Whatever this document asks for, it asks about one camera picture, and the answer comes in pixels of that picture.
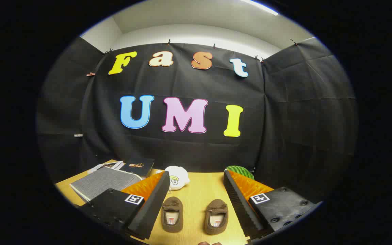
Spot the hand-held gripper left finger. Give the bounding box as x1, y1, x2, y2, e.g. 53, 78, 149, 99
80, 171, 171, 240

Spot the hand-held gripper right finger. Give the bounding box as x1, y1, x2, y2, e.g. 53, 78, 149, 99
223, 170, 322, 240

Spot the brown fuzzy slipper shoe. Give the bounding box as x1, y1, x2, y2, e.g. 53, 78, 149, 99
161, 196, 184, 233
204, 199, 229, 235

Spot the grey fabric storage box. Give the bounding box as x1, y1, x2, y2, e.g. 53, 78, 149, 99
70, 167, 143, 203

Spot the watermelon slice plush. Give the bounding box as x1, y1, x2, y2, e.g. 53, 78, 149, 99
225, 165, 255, 180

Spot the white plush toy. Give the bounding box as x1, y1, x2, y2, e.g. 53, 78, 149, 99
156, 166, 190, 191

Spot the dark blue book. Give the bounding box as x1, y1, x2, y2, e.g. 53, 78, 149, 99
119, 157, 156, 178

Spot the white picture book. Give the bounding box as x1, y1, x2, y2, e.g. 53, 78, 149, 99
87, 161, 125, 175

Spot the black backdrop cloth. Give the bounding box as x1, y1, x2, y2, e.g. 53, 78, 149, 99
36, 36, 358, 205

